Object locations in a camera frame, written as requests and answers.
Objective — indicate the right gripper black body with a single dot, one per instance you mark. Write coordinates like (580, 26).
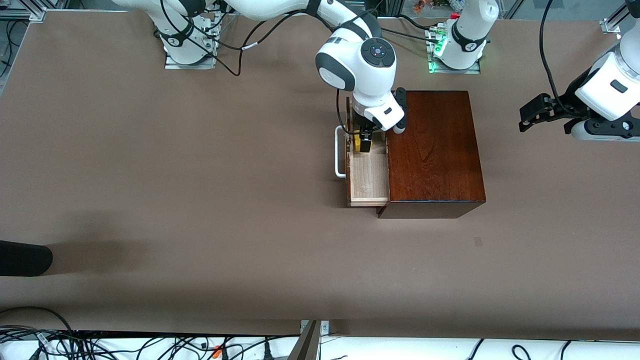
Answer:
(361, 125)

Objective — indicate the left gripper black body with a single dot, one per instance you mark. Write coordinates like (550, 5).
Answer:
(569, 104)

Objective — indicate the yellow wooden block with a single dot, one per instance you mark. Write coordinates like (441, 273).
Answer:
(357, 142)

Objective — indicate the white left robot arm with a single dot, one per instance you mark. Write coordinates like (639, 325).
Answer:
(467, 30)

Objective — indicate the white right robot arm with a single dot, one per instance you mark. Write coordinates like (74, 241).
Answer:
(360, 65)

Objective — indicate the dark wooden drawer box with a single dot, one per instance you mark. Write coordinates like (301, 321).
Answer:
(435, 150)

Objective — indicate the grey metal strut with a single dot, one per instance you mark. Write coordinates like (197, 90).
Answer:
(306, 345)

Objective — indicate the black ribbed cylinder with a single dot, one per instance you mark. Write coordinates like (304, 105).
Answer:
(22, 258)

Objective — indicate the aluminium arm base plate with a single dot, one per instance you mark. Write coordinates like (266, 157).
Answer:
(172, 65)
(472, 71)

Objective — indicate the aluminium frame profile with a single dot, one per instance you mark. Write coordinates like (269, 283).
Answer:
(30, 12)
(611, 25)

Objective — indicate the small aluminium bracket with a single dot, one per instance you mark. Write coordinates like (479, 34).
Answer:
(325, 327)

